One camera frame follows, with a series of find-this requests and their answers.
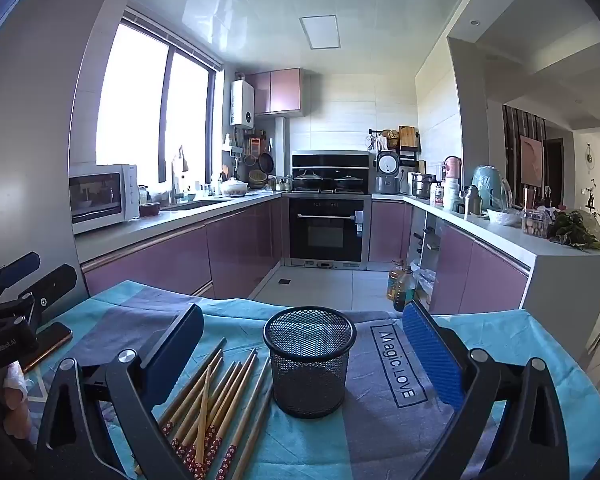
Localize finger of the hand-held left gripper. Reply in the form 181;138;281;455
0;251;42;301
0;263;78;325

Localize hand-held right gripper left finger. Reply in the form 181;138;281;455
36;304;205;480

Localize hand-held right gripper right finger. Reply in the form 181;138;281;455
402;300;571;480

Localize bunch of bamboo chopsticks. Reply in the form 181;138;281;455
132;337;276;480

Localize black mesh holder cup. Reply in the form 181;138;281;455
263;307;357;419

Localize person's left hand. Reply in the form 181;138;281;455
2;360;35;441

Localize dark smartphone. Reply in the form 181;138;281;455
20;321;74;375

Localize dark cooking oil bottle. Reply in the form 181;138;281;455
394;266;416;312

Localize clear plastic bag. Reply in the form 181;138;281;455
412;267;437;306

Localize yellow cooking oil bottle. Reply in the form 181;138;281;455
387;259;406;301

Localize pink base cabinet run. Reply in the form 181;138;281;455
370;200;531;316
80;195;286;301

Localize white microwave oven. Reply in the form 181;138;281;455
69;162;140;236

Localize teal and grey tablecloth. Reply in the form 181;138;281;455
37;280;600;480

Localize white bowl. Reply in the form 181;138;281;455
487;208;522;226

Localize steel thermos flask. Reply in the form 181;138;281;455
462;185;483;216

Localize steel sink faucet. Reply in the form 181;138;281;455
170;157;186;206

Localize black built-in oven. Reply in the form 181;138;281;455
287;195;372;267

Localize clear plastic food container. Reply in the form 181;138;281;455
521;209;551;238

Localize steel stock pot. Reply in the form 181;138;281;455
411;172;437;198

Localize pale green kitchen appliance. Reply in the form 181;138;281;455
471;165;512;211

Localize white casserole pot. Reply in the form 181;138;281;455
221;176;251;196

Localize white rice cooker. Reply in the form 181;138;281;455
375;150;402;195

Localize leafy green vegetables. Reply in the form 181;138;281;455
550;210;600;251

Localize large kitchen window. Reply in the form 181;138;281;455
96;7;224;186

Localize black range hood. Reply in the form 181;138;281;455
291;150;371;195

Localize square ceiling light panel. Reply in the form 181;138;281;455
298;15;342;51

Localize black wall storage rack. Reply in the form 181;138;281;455
369;125;422;167

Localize pink wall painting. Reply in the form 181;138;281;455
519;135;543;181

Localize white wall water heater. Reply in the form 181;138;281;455
230;80;256;127

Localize pink wall cabinet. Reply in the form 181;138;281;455
245;67;302;117

